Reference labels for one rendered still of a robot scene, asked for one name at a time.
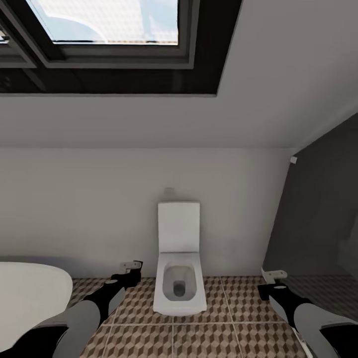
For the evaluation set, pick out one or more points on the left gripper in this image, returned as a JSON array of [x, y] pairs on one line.
[[131, 279]]

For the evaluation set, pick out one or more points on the door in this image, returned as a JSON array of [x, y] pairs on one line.
[[315, 234]]

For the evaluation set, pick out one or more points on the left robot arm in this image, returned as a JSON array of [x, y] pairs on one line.
[[67, 334]]

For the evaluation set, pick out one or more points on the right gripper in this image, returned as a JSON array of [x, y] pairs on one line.
[[264, 290]]

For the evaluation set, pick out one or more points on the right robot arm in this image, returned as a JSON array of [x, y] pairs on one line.
[[329, 335]]

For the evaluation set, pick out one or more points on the bathtub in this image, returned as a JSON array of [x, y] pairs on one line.
[[30, 294]]

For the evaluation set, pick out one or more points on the fixed window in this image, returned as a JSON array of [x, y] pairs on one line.
[[114, 46]]

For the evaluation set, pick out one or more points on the toilet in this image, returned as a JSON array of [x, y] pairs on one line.
[[179, 289]]

